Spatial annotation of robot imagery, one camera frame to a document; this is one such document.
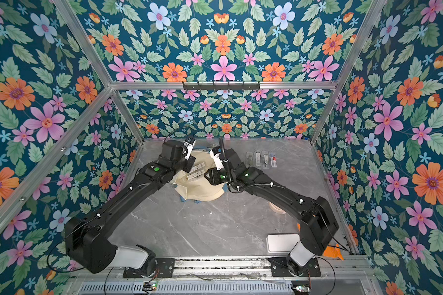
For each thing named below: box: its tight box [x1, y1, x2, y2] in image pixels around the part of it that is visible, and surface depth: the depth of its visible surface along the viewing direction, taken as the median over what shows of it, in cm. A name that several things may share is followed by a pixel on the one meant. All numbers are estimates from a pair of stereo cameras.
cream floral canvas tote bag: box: [172, 147, 227, 201], surface depth 94 cm
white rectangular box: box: [265, 233, 301, 254], surface depth 78 cm
